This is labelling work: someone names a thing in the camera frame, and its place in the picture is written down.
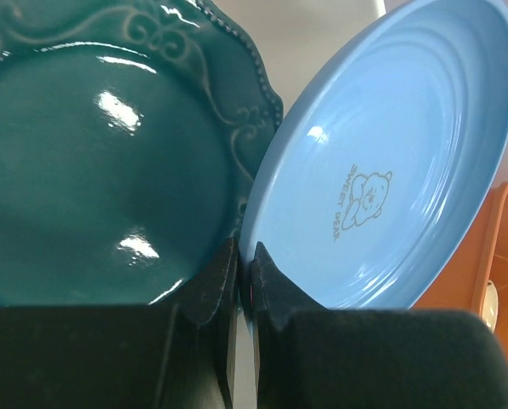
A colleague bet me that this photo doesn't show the blue plate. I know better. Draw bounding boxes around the blue plate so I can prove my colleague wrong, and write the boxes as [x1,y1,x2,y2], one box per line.
[240,1,508,316]

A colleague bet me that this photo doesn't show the teal embossed scalloped plate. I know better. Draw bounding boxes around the teal embossed scalloped plate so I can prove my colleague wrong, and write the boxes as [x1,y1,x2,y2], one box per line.
[0,1,283,307]

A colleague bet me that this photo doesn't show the cream plate with black mark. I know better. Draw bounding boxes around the cream plate with black mark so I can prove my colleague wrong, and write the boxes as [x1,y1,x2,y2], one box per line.
[481,280,499,332]

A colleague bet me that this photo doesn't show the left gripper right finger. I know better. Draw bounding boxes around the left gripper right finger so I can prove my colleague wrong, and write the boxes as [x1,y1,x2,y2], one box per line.
[251,245,508,408]

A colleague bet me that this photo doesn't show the orange plastic bin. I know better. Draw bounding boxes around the orange plastic bin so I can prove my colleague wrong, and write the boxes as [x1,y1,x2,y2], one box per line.
[413,182,508,360]

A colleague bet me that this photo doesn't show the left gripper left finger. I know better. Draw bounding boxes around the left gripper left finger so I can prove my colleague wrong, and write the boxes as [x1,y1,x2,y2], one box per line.
[0,239,239,408]

